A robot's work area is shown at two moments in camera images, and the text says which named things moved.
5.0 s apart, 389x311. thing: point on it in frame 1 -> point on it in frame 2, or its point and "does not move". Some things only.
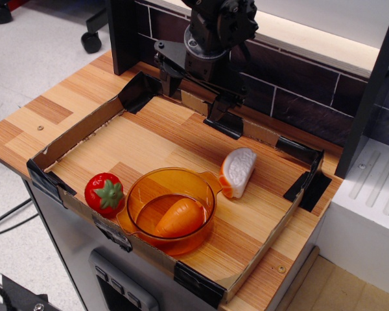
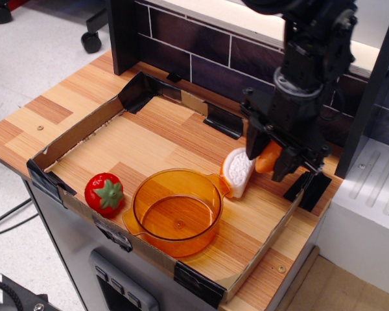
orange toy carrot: [183, 218] -> [266, 161]
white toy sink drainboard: [362, 227] does not move
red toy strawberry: [105, 193] does not move
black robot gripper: [206, 67] -> [288, 116]
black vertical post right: [367, 118] does not move
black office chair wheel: [91, 40] does not move
